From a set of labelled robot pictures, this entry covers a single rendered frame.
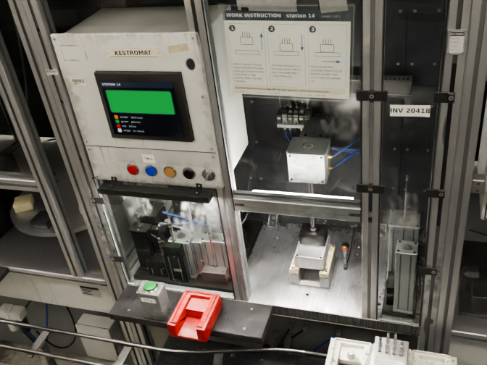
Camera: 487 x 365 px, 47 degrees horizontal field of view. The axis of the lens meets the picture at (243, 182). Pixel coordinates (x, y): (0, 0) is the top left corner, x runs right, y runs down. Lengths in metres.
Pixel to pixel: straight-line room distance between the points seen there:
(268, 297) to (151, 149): 0.65
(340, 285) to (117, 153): 0.85
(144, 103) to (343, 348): 0.94
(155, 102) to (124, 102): 0.09
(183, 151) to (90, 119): 0.29
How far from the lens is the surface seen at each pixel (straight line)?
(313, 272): 1.95
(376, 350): 1.71
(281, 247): 2.07
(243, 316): 1.84
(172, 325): 1.79
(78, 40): 1.55
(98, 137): 1.67
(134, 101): 1.51
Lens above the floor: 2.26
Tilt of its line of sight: 34 degrees down
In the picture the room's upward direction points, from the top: 8 degrees counter-clockwise
